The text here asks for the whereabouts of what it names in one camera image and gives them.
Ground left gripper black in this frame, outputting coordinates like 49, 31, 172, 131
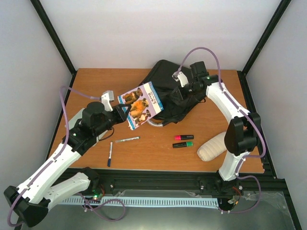
95, 103, 131, 136

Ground black student backpack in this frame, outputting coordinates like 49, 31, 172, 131
140, 59, 206, 127

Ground dog reader paperback book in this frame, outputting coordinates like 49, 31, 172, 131
118, 81, 164, 130

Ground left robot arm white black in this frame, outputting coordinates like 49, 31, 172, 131
4, 102, 131, 227

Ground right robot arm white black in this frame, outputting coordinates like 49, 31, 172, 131
171, 61, 264, 194

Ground clear silver pen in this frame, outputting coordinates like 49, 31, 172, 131
115, 137, 140, 143

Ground pink highlighter marker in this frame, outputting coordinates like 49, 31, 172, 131
174, 135, 194, 140

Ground green highlighter marker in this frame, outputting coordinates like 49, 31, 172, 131
172, 141, 193, 149

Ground blue whiteboard marker pen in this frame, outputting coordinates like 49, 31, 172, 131
107, 141, 113, 167

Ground grey notebook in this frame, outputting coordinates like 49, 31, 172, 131
68, 109, 83, 130

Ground beige ribbed pencil pouch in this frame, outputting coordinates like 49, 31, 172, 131
197, 132, 226, 161

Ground green lit circuit board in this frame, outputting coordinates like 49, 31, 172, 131
92, 191, 105, 200

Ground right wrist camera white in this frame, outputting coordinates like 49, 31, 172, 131
172, 71, 189, 88

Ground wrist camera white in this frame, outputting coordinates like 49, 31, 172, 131
101, 90, 114, 112
172, 71, 189, 88

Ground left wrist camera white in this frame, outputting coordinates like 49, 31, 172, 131
101, 90, 114, 112

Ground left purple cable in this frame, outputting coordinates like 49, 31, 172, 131
7, 86, 104, 227

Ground purple cable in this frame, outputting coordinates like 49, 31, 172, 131
7, 86, 104, 227
177, 46, 267, 214

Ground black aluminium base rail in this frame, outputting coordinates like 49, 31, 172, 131
81, 169, 289, 198

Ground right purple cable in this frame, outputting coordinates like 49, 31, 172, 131
177, 46, 267, 214

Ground light blue cable duct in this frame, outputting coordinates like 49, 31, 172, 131
59, 195, 219, 209

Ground left black frame post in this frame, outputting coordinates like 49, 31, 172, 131
30, 0, 77, 75

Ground black frame post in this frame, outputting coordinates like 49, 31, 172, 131
30, 0, 77, 75
241, 0, 292, 74

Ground right black frame post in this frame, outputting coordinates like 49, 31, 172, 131
241, 0, 292, 74

